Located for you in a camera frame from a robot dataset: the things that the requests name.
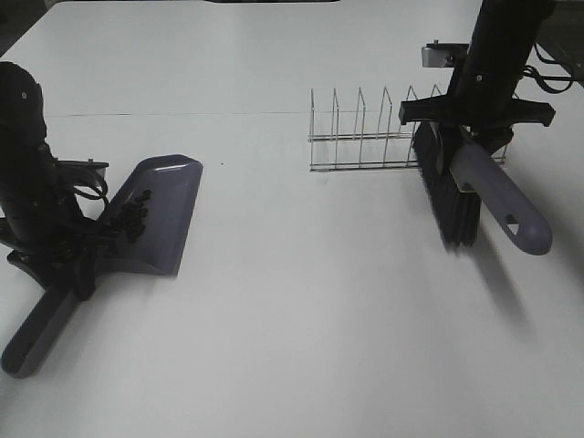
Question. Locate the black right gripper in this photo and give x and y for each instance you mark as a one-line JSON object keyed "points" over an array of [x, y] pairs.
{"points": [[451, 137]]}

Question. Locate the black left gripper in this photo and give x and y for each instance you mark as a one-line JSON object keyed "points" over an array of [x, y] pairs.
{"points": [[79, 252]]}

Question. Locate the purple hand brush black bristles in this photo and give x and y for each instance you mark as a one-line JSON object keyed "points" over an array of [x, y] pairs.
{"points": [[456, 200]]}

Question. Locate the pile of coffee beans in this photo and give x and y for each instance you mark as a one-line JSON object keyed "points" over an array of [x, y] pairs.
{"points": [[130, 219]]}

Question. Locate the purple plastic dustpan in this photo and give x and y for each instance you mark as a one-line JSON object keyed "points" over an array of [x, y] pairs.
{"points": [[174, 182]]}

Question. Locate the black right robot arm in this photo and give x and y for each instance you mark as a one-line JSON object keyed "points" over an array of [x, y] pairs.
{"points": [[480, 97]]}

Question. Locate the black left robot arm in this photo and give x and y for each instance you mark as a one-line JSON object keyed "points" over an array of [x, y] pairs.
{"points": [[42, 221]]}

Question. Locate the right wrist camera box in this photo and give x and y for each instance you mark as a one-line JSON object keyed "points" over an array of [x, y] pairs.
{"points": [[443, 55]]}

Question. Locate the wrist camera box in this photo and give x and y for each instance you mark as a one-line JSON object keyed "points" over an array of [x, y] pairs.
{"points": [[443, 55], [79, 173]]}

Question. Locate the chrome wire rack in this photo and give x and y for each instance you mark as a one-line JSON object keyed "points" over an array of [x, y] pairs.
{"points": [[363, 138]]}

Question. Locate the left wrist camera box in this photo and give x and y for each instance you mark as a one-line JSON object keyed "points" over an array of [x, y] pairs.
{"points": [[79, 173]]}

